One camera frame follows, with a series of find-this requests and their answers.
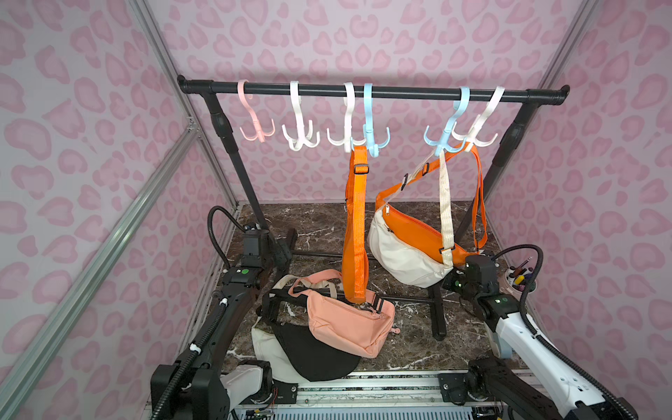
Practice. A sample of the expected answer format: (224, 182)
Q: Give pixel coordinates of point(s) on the orange sling bag front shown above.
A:
(355, 261)

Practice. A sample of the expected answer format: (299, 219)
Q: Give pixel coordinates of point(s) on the light blue hook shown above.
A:
(441, 146)
(368, 129)

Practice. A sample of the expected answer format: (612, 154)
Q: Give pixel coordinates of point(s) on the pink pen cup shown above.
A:
(518, 277)

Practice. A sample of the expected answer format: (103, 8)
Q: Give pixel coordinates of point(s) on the white hook rightmost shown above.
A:
(471, 138)

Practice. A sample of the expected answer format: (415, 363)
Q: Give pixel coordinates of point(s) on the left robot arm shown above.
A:
(220, 325)

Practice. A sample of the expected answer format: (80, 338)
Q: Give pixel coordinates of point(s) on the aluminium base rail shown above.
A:
(374, 393)

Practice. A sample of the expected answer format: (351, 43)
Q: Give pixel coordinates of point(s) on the white orange sling bag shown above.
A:
(411, 251)

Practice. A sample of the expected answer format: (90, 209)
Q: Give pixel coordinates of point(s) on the white hook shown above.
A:
(471, 138)
(305, 135)
(347, 121)

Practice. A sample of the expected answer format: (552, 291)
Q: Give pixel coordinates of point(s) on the light blue hook left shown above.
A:
(368, 129)

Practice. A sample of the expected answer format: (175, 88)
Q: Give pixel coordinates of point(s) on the black sling bag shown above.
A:
(314, 360)

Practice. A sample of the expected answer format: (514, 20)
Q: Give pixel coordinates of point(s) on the pink sling bag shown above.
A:
(356, 330)

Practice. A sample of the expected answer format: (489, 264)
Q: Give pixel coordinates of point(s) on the pink multi-prong hook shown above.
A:
(260, 133)

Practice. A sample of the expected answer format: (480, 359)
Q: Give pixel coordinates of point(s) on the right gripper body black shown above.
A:
(457, 281)

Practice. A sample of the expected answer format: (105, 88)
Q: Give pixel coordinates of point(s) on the cream white sling bag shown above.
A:
(267, 349)

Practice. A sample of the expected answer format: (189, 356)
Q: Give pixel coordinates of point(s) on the light blue hook right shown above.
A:
(441, 146)

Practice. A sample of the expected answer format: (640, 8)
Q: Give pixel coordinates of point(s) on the black clothes rack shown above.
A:
(530, 101)

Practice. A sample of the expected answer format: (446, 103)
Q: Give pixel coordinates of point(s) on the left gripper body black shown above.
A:
(283, 249)

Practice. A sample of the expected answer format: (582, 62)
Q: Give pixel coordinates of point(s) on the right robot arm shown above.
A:
(535, 357)

